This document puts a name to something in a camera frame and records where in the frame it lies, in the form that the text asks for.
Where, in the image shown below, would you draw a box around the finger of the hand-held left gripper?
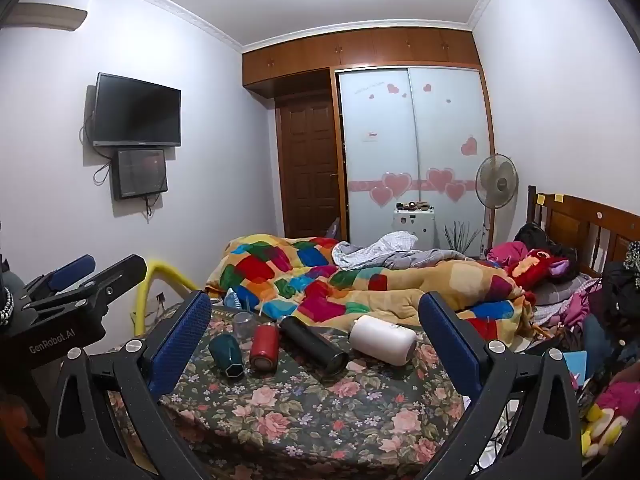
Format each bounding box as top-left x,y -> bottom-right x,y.
20,254 -> 149,322
22,254 -> 97,303

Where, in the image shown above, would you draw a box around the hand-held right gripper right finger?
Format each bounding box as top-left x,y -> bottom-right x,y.
419,291 -> 587,480

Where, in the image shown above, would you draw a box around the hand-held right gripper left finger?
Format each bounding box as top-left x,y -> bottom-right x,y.
44,289 -> 213,480

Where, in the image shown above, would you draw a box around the dark green cup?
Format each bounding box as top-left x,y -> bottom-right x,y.
208,333 -> 244,381

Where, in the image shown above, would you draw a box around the white cup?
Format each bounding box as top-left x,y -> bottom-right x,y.
348,315 -> 418,367

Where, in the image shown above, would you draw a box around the red cup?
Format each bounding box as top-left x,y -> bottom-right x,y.
248,322 -> 280,373

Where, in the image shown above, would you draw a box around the black thermos cup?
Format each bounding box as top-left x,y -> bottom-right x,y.
278,315 -> 350,376

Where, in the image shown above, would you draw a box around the clear glass cup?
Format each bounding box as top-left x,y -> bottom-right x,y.
231,311 -> 256,341

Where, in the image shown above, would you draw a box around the yellow foam tube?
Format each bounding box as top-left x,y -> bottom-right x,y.
131,258 -> 199,333

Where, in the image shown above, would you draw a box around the dried plant stems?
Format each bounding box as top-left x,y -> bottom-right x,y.
444,221 -> 481,257

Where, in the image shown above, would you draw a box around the pink cloth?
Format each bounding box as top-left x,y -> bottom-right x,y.
487,241 -> 531,267

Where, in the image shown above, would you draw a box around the grey plaid blanket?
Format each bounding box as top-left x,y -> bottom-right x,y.
332,231 -> 481,272

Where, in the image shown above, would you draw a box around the red plush toy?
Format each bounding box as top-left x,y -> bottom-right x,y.
505,247 -> 571,292

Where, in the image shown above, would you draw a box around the small white cabinet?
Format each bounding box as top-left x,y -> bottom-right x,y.
392,208 -> 437,251

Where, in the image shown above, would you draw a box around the blue paper sheet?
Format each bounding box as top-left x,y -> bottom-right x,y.
567,350 -> 592,382

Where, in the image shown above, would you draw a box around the black clothing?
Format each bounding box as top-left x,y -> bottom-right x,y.
515,222 -> 553,252
597,240 -> 640,322

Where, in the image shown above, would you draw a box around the colourful patchwork quilt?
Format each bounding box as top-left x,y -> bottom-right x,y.
205,234 -> 538,342

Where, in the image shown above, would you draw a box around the white sliding wardrobe with hearts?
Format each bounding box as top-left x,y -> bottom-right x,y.
350,80 -> 481,207

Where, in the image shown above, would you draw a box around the standing electric fan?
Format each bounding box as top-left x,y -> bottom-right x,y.
475,154 -> 519,257

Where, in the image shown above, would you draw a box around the yellow plush toy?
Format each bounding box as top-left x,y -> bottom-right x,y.
580,405 -> 628,457

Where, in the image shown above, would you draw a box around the wooden headboard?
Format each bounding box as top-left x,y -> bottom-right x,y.
527,185 -> 640,281

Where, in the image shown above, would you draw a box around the wooden wardrobe with sliding doors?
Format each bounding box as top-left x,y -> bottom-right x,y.
242,26 -> 497,261

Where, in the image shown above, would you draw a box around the brown wooden door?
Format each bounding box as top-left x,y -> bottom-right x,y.
275,97 -> 347,241

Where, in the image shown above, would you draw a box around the white air conditioner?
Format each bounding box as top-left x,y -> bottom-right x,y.
5,2 -> 90,31

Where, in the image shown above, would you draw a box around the black monitor cable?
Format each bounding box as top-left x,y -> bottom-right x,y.
92,159 -> 114,187

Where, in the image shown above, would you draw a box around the small black wall monitor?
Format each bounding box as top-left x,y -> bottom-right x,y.
111,147 -> 169,201

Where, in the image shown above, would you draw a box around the black wall television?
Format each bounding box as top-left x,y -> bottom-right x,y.
91,72 -> 182,148

